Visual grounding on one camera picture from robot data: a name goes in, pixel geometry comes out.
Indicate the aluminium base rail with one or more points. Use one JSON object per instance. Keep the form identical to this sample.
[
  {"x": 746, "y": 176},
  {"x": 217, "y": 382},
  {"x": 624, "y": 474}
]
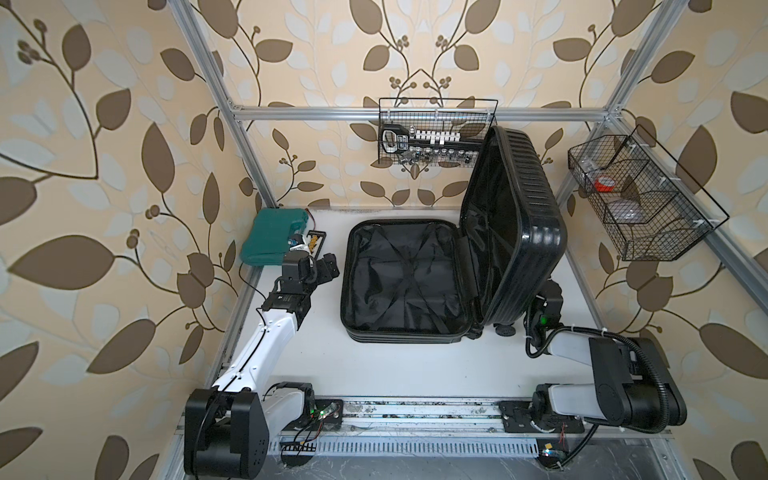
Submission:
[{"x": 413, "y": 427}]

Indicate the black hard-shell suitcase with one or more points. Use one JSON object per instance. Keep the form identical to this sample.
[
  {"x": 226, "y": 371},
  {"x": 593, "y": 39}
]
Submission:
[{"x": 431, "y": 281}]

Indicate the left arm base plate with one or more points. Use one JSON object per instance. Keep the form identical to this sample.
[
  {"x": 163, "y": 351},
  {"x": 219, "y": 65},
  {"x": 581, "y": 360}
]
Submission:
[{"x": 288, "y": 414}]

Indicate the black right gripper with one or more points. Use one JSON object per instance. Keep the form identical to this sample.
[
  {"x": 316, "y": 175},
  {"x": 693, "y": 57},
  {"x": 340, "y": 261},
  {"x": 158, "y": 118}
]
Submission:
[{"x": 556, "y": 285}]

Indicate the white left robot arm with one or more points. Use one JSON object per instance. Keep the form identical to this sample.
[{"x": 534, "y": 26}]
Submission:
[{"x": 230, "y": 427}]

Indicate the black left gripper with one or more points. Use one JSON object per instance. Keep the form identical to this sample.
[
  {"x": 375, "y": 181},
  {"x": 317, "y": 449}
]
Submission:
[{"x": 325, "y": 268}]

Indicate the small black screwdriver bit box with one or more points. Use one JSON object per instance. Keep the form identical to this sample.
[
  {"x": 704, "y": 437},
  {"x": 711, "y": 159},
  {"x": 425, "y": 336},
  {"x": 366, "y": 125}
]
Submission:
[{"x": 311, "y": 242}]

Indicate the red item in basket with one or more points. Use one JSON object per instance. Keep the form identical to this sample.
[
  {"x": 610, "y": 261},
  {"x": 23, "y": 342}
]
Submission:
[{"x": 604, "y": 184}]

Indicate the socket set in basket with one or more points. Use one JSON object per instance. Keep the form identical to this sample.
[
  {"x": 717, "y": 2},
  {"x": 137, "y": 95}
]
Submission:
[{"x": 410, "y": 146}]

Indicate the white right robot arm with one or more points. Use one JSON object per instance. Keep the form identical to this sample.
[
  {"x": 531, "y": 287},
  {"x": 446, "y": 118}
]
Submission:
[{"x": 631, "y": 386}]

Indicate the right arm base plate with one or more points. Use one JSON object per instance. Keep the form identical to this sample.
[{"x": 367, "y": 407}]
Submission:
[{"x": 518, "y": 416}]

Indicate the black wire basket wall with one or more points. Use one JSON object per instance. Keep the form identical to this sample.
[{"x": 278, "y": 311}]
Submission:
[
  {"x": 660, "y": 208},
  {"x": 471, "y": 117}
]

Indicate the green plastic tool case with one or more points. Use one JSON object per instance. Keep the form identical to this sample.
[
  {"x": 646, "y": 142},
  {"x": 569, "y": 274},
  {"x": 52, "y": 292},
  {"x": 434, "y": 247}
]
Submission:
[{"x": 268, "y": 239}]

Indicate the black wire basket back wall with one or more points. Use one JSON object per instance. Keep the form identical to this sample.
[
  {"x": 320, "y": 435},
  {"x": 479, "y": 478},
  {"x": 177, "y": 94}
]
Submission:
[{"x": 471, "y": 117}]

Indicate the black wire basket right wall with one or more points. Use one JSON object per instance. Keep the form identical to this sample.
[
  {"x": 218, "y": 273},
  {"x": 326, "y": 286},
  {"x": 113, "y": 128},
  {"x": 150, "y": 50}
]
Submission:
[{"x": 660, "y": 208}]

